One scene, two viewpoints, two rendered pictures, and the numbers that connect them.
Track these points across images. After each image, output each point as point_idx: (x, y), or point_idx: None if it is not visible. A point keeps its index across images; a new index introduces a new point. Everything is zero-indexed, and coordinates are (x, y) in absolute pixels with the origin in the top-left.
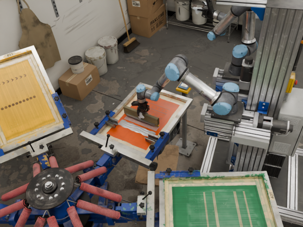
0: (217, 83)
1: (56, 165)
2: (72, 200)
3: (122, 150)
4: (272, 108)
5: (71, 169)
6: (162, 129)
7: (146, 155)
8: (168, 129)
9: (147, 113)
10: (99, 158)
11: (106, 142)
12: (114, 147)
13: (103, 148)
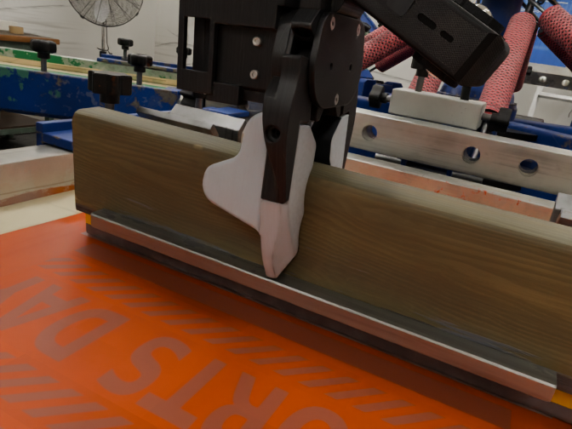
0: None
1: (570, 24)
2: (454, 91)
3: (368, 111)
4: None
5: (509, 28)
6: (58, 217)
7: (231, 112)
8: (14, 152)
9: (214, 146)
10: (477, 177)
11: (493, 138)
12: (424, 122)
13: (469, 100)
